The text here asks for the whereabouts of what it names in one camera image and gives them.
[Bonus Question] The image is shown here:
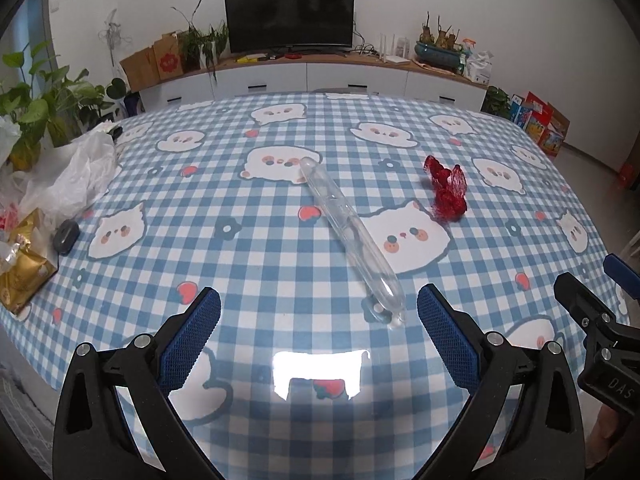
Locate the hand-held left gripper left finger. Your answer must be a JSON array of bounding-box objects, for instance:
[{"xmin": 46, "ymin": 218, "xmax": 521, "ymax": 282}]
[{"xmin": 52, "ymin": 287, "xmax": 226, "ymax": 480}]

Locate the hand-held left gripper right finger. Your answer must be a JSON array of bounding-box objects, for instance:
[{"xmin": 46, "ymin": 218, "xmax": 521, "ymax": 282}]
[{"xmin": 415, "ymin": 283, "xmax": 586, "ymax": 480}]

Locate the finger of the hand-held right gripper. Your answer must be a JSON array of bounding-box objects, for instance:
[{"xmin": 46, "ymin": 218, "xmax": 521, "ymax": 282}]
[
  {"xmin": 553, "ymin": 272, "xmax": 618, "ymax": 330},
  {"xmin": 603, "ymin": 254, "xmax": 640, "ymax": 306}
]

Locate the red crinkled wrapper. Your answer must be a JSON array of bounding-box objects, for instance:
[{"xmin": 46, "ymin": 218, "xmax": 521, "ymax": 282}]
[{"xmin": 423, "ymin": 155, "xmax": 468, "ymax": 222}]

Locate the clear plastic tube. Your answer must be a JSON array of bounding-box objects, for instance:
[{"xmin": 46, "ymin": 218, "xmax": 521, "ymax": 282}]
[{"xmin": 298, "ymin": 156, "xmax": 405, "ymax": 331}]

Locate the person's right hand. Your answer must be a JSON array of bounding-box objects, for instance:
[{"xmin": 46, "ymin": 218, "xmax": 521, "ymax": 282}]
[{"xmin": 592, "ymin": 404, "xmax": 626, "ymax": 441}]

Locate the blue checked printed tablecloth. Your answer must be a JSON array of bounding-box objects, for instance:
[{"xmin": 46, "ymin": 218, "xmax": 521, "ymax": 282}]
[{"xmin": 0, "ymin": 91, "xmax": 633, "ymax": 480}]

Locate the red colourful cardboard box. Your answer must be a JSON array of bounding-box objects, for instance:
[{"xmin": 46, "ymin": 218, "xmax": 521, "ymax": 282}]
[{"xmin": 522, "ymin": 91, "xmax": 571, "ymax": 161}]

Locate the dark grey computer mouse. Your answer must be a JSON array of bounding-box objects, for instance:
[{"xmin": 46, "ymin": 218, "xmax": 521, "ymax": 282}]
[{"xmin": 52, "ymin": 219, "xmax": 81, "ymax": 255}]

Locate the gold foil bag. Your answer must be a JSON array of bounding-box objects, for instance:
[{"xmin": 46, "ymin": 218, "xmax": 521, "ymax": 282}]
[{"xmin": 0, "ymin": 208, "xmax": 60, "ymax": 316}]

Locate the blue colourful box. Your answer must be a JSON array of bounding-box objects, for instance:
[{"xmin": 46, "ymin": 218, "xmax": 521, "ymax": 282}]
[{"xmin": 510, "ymin": 94, "xmax": 533, "ymax": 128}]

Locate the grey patterned rug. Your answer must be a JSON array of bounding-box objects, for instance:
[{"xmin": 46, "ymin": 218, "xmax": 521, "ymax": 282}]
[{"xmin": 0, "ymin": 370, "xmax": 56, "ymax": 480}]

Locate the white plastic bag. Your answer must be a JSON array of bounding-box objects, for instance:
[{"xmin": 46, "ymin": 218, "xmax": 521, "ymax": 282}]
[{"xmin": 20, "ymin": 122, "xmax": 121, "ymax": 221}]

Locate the small green floor plant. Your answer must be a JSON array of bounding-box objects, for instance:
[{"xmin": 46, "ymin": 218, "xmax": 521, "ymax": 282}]
[{"xmin": 482, "ymin": 86, "xmax": 511, "ymax": 118}]

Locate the white bag on cabinet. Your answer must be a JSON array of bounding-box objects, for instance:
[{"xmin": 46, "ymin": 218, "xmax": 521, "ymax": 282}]
[{"xmin": 462, "ymin": 37, "xmax": 496, "ymax": 85}]

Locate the white television cabinet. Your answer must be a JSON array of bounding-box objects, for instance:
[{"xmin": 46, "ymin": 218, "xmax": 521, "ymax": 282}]
[{"xmin": 137, "ymin": 52, "xmax": 488, "ymax": 113}]

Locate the plain brown cardboard box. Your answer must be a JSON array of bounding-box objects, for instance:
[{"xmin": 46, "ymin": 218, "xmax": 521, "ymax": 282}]
[{"xmin": 120, "ymin": 46, "xmax": 162, "ymax": 92}]

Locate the large pothos plant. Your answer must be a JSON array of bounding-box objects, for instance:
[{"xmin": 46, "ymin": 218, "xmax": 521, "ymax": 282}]
[{"xmin": 0, "ymin": 41, "xmax": 128, "ymax": 171}]

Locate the brown red-printed paper bag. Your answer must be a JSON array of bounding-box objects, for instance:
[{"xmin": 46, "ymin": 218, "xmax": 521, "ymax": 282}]
[{"xmin": 152, "ymin": 34, "xmax": 183, "ymax": 81}]

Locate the bonsai in blue pot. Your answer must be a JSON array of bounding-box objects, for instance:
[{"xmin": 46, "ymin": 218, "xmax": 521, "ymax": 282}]
[{"xmin": 414, "ymin": 10, "xmax": 463, "ymax": 73}]

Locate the white router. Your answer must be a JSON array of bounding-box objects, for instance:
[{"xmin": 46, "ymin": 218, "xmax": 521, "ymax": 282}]
[{"xmin": 377, "ymin": 32, "xmax": 412, "ymax": 66}]

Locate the slim-leaved potted plant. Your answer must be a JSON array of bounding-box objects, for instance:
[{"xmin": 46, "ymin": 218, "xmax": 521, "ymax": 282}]
[{"xmin": 171, "ymin": 0, "xmax": 230, "ymax": 81}]

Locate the dry branch decoration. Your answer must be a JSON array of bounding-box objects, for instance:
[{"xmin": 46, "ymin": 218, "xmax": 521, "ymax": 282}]
[{"xmin": 97, "ymin": 8, "xmax": 132, "ymax": 68}]

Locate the black television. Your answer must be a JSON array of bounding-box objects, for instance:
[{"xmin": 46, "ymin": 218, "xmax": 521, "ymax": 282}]
[{"xmin": 223, "ymin": 0, "xmax": 357, "ymax": 56}]

